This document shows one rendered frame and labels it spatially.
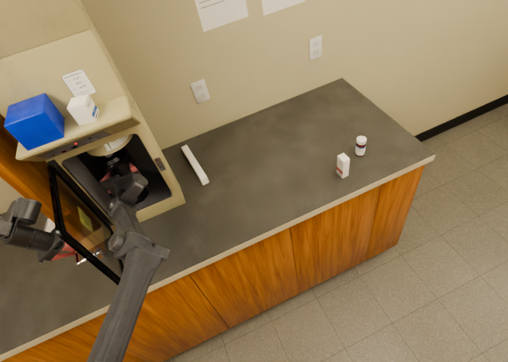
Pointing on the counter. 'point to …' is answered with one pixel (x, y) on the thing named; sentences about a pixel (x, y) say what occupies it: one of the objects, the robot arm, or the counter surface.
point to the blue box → (35, 122)
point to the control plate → (74, 145)
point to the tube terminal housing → (44, 59)
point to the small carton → (83, 109)
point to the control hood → (109, 114)
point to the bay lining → (87, 181)
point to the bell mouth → (110, 146)
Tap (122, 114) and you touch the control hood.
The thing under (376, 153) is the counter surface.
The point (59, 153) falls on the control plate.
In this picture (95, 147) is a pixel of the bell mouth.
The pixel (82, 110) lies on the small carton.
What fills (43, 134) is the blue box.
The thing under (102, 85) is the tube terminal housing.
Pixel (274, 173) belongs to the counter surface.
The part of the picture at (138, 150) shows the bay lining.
